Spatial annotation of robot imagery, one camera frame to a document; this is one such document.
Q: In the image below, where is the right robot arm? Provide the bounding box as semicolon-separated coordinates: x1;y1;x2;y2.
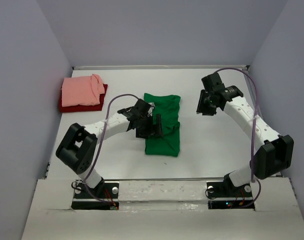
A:
196;72;294;198

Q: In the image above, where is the dark red t shirt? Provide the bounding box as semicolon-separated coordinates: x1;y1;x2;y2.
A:
58;84;108;113

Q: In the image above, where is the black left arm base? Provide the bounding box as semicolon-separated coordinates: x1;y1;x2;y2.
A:
71;180;120;211

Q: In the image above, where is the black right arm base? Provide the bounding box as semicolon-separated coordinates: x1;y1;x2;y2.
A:
204;181;255;210

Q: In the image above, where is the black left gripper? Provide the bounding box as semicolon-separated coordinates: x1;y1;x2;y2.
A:
135;114;163;140

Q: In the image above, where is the green t shirt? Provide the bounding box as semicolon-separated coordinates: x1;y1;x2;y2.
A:
143;93;181;157

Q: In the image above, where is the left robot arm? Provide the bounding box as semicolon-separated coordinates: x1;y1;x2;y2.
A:
55;98;163;198

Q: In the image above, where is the pink t shirt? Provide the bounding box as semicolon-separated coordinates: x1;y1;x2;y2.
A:
61;74;106;107

